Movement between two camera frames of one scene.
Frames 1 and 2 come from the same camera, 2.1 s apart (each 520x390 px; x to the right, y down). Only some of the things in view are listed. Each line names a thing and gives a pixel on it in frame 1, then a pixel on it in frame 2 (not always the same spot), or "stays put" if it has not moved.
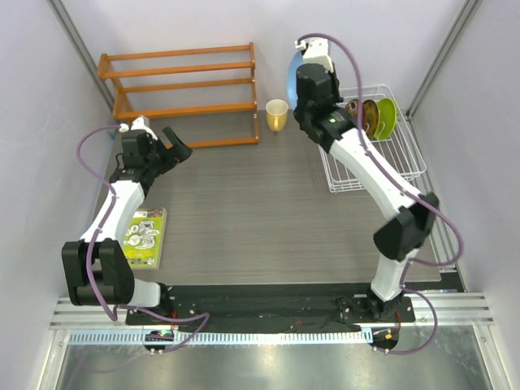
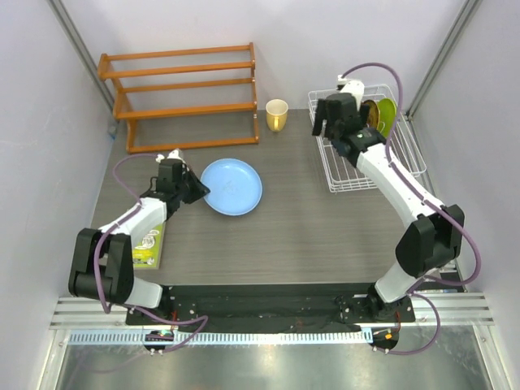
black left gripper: x=181 y=153 → x=200 y=190
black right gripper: x=336 y=99 → x=322 y=114
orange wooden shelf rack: x=119 y=110 stays put
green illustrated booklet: x=144 y=240 stays put
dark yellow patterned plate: x=370 y=118 stays put
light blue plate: x=296 y=60 → x=236 y=186
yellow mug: x=276 y=113 stays put
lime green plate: x=387 y=119 stays put
